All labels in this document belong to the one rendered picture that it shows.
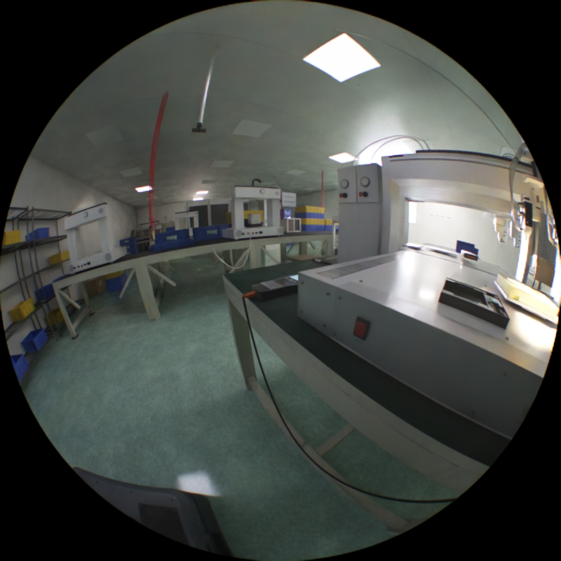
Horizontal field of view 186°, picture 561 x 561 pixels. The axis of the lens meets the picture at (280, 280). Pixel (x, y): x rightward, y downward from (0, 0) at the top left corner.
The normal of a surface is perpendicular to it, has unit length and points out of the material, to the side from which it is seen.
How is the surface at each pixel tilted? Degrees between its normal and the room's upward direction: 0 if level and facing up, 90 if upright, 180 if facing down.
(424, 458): 90
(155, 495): 0
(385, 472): 0
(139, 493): 0
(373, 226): 90
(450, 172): 90
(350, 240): 90
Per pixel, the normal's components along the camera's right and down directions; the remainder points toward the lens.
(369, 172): -0.84, 0.19
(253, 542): -0.02, -0.95
